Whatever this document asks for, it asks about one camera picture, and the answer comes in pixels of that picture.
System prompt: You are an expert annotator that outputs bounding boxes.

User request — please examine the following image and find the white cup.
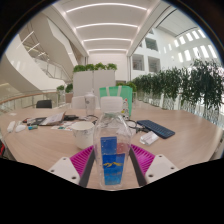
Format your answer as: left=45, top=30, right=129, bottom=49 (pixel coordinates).
left=70, top=120, right=96, bottom=150

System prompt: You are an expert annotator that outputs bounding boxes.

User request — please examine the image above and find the black chair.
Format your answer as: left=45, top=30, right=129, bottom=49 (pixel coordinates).
left=35, top=99, right=53, bottom=109

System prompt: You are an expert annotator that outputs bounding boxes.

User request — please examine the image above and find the clear tumbler with lid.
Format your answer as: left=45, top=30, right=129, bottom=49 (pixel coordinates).
left=83, top=90, right=97, bottom=117

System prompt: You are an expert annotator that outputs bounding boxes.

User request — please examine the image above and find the white cabinet topped with plants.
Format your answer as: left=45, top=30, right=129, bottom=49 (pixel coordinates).
left=72, top=62, right=118, bottom=98

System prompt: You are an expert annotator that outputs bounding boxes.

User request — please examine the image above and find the green tote bag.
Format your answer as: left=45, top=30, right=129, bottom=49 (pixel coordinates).
left=98, top=85, right=134, bottom=118

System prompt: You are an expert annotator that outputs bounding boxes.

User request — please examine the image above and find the white power strip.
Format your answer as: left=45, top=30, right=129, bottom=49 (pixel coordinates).
left=6, top=119, right=17, bottom=134

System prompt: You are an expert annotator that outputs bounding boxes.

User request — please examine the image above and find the white computer mouse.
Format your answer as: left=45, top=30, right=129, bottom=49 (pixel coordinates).
left=14, top=123, right=27, bottom=133

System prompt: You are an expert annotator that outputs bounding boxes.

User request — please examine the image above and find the clear blue-labelled water bottle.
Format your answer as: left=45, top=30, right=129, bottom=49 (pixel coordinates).
left=93, top=96, right=133, bottom=191

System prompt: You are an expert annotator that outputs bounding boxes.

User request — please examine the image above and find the open paper booklet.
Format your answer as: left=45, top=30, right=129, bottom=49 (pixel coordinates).
left=39, top=112, right=67, bottom=127

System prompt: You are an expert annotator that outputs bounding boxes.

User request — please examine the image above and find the planter with green plants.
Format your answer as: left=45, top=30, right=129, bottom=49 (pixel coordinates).
left=55, top=83, right=74, bottom=104

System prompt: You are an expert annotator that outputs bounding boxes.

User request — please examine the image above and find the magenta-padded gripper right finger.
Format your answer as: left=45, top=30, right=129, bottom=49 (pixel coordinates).
left=129, top=143, right=181, bottom=187

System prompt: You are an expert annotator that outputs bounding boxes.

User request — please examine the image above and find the black pouch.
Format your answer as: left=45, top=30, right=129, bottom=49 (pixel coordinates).
left=29, top=116, right=48, bottom=126

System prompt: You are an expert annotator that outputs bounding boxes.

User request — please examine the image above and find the small black device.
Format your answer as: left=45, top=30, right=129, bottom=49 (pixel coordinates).
left=63, top=114, right=80, bottom=122

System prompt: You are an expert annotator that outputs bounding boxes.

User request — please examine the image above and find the small white packet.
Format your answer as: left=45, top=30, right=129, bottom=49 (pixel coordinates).
left=139, top=130, right=160, bottom=146

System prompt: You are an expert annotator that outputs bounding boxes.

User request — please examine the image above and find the black cable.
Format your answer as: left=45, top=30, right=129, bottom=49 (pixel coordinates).
left=126, top=118, right=147, bottom=133

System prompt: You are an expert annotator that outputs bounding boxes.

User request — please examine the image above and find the white sticker sheet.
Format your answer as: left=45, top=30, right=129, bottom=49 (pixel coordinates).
left=56, top=120, right=79, bottom=132

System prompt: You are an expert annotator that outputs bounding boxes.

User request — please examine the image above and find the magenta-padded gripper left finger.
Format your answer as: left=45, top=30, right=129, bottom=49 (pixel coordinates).
left=48, top=144, right=96, bottom=188

